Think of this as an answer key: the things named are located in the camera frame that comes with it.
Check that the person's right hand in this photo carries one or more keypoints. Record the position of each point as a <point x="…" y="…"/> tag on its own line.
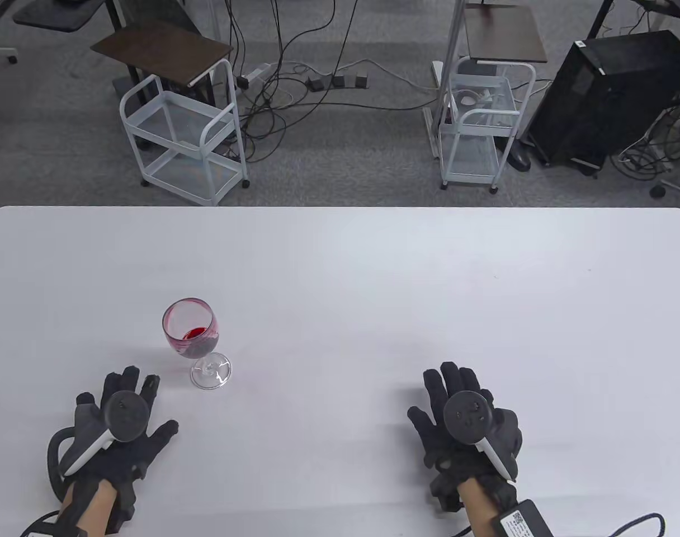
<point x="438" y="442"/>

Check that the person's left hand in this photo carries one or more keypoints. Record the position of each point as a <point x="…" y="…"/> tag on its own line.
<point x="122" y="464"/>

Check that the person's left little finger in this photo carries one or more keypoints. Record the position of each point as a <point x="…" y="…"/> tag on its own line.
<point x="86" y="404"/>

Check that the person's right thumb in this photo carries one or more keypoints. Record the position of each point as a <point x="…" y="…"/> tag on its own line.
<point x="418" y="422"/>

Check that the person's right middle finger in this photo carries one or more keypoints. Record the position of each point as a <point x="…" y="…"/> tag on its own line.
<point x="451" y="376"/>

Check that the person's right little finger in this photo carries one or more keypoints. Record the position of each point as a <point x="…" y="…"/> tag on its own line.
<point x="487" y="398"/>

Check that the person's left thumb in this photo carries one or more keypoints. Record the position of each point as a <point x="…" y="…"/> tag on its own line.
<point x="164" y="432"/>

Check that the person's left middle finger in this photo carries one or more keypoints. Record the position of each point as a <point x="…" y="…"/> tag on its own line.
<point x="131" y="378"/>

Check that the person's left forearm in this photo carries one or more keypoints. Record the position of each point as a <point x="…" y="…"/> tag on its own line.
<point x="91" y="512"/>

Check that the person's right forearm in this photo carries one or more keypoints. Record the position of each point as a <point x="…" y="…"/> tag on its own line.
<point x="480" y="506"/>

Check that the wine glass with red liquid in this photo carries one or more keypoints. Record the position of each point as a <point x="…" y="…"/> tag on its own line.
<point x="192" y="334"/>

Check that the white cart holding small items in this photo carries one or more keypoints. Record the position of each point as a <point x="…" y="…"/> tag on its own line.
<point x="474" y="151"/>

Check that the white metal utility cart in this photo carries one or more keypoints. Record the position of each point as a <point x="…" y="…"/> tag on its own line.
<point x="166" y="140"/>

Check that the white items in cart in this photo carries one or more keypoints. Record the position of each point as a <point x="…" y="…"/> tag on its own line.
<point x="473" y="98"/>

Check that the white base leg with caster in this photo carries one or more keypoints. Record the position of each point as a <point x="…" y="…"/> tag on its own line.
<point x="675" y="188"/>

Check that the row of black power adapters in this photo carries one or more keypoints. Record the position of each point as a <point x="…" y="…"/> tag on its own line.
<point x="338" y="81"/>

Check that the black computer tower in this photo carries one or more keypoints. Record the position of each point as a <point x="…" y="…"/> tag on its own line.
<point x="608" y="95"/>

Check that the dark brown side table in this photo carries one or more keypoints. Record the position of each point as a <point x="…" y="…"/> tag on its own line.
<point x="161" y="53"/>
<point x="505" y="31"/>

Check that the white power strip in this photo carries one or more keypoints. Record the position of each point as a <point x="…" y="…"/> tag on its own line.
<point x="255" y="75"/>

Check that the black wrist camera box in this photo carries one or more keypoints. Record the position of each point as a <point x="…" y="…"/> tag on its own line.
<point x="523" y="520"/>

